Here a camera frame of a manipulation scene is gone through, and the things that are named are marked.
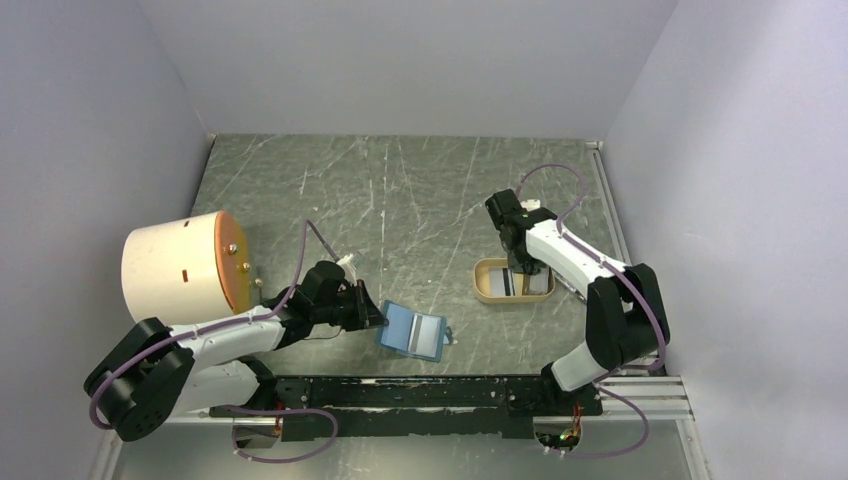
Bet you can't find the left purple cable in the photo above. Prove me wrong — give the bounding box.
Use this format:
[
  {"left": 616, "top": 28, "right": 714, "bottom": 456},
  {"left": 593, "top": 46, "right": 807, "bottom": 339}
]
[{"left": 88, "top": 218, "right": 339, "bottom": 465}]

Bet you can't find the cream cylindrical container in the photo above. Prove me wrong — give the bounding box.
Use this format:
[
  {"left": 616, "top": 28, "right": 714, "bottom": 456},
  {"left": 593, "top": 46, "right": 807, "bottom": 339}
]
[{"left": 121, "top": 210, "right": 261, "bottom": 326}]

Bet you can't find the coloured marker pack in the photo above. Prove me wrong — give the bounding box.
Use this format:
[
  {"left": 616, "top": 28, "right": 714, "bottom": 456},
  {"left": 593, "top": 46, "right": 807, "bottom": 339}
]
[{"left": 554, "top": 274, "right": 587, "bottom": 303}]

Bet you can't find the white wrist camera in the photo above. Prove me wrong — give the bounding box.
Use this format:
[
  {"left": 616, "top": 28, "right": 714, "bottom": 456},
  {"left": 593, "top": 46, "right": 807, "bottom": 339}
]
[
  {"left": 336, "top": 251, "right": 362, "bottom": 284},
  {"left": 520, "top": 199, "right": 541, "bottom": 217}
]

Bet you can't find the credit cards stack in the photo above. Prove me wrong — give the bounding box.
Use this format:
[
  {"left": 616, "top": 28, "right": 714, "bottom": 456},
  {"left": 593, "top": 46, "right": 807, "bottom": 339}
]
[{"left": 523, "top": 271, "right": 551, "bottom": 296}]

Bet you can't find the purple cable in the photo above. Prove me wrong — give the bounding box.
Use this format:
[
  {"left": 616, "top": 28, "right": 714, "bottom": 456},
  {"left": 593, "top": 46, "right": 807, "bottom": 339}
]
[
  {"left": 515, "top": 162, "right": 669, "bottom": 460},
  {"left": 88, "top": 218, "right": 339, "bottom": 465}
]

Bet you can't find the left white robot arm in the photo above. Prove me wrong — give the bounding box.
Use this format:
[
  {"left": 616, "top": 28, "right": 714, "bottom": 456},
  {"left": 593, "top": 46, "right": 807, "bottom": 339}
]
[{"left": 83, "top": 261, "right": 387, "bottom": 442}]

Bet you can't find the tan card tray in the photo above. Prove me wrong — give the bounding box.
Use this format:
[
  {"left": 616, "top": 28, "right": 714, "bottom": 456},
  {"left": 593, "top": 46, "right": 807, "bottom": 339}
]
[{"left": 473, "top": 258, "right": 556, "bottom": 304}]

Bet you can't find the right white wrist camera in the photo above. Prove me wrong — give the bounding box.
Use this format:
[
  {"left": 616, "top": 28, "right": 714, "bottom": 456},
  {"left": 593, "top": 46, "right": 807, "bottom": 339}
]
[{"left": 520, "top": 199, "right": 541, "bottom": 217}]

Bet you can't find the blue leather card holder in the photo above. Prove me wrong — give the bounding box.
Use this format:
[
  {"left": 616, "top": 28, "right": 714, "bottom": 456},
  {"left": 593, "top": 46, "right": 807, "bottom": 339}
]
[{"left": 376, "top": 300, "right": 456, "bottom": 362}]

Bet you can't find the grey striped loose card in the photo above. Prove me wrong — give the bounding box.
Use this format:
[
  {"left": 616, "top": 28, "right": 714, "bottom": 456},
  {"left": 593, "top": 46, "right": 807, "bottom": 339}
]
[{"left": 489, "top": 267, "right": 525, "bottom": 297}]

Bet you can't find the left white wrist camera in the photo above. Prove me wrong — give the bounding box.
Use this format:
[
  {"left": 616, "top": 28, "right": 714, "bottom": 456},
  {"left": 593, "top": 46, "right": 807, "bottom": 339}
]
[{"left": 336, "top": 251, "right": 362, "bottom": 284}]

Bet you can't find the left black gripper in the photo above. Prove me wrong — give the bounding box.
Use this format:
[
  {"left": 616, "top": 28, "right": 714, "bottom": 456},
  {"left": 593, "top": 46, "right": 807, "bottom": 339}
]
[{"left": 313, "top": 278, "right": 388, "bottom": 331}]

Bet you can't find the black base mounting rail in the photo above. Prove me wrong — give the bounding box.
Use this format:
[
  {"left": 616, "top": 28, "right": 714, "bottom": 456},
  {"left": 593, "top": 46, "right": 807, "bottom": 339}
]
[{"left": 251, "top": 374, "right": 603, "bottom": 441}]

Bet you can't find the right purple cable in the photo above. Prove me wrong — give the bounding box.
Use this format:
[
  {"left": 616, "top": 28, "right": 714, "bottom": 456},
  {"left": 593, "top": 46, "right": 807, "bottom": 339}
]
[{"left": 515, "top": 162, "right": 669, "bottom": 460}]

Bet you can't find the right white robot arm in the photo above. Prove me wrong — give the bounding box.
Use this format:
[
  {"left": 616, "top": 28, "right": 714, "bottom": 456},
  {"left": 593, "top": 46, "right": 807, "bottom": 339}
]
[{"left": 485, "top": 189, "right": 670, "bottom": 414}]

